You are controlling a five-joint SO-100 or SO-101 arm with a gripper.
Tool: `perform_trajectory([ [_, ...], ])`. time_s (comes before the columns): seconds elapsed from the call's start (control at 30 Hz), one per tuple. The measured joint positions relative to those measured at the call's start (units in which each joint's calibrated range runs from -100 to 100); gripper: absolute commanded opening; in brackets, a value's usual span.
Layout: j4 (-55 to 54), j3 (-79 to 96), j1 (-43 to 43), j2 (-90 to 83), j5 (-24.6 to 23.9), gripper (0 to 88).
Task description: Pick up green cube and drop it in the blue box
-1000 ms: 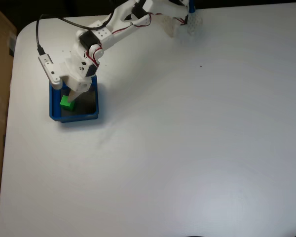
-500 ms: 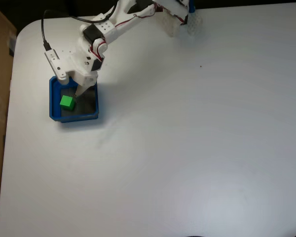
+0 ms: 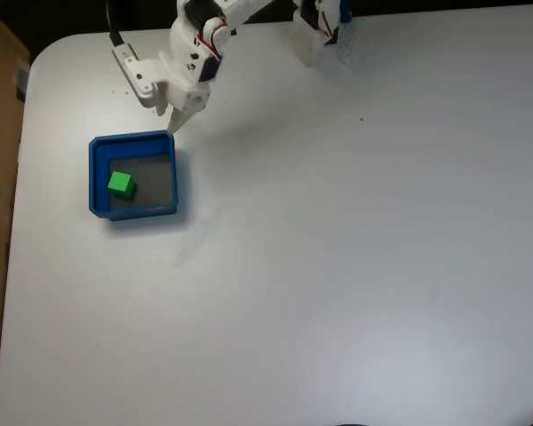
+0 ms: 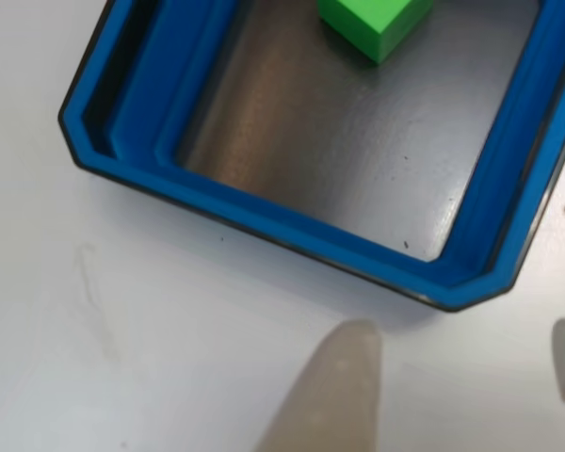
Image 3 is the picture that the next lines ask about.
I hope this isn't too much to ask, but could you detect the green cube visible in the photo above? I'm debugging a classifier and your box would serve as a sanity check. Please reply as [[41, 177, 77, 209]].
[[107, 170, 137, 200]]

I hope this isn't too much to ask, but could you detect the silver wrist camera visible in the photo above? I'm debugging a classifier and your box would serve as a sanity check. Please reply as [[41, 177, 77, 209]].
[[111, 43, 159, 108]]

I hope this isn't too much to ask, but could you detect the black camera cable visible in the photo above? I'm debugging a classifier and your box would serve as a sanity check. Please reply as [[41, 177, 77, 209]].
[[103, 0, 126, 47]]

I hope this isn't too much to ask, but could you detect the blue table clamp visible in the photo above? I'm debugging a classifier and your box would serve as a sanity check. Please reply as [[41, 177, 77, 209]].
[[337, 0, 354, 27]]

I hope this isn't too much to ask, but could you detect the blue square box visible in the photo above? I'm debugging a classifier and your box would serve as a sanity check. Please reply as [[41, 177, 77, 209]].
[[88, 130, 181, 222]]

